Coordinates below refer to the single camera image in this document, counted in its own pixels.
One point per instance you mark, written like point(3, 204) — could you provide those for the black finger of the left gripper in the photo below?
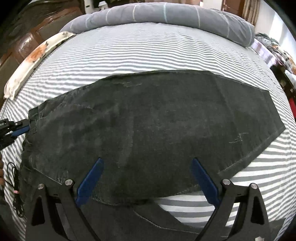
point(21, 130)

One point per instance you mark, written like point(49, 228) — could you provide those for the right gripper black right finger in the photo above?
point(251, 220)

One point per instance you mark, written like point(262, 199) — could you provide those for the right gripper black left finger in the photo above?
point(44, 222)

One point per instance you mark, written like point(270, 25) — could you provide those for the dark grey denim pants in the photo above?
point(128, 139)

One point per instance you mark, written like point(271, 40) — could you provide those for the white floral pillow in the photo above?
point(32, 62)

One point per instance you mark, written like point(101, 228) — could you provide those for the grey white striped bed sheet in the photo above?
point(132, 48)

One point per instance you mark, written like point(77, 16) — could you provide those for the dark wooden headboard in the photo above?
point(27, 24)

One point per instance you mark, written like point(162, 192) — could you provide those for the cluttered side bed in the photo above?
point(280, 63)

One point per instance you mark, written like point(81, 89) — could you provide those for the grey rolled duvet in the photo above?
point(227, 25)

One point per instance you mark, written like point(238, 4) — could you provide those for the pink patterned curtain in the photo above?
point(251, 11)

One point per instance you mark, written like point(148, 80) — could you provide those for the brown wooden door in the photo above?
point(233, 6)

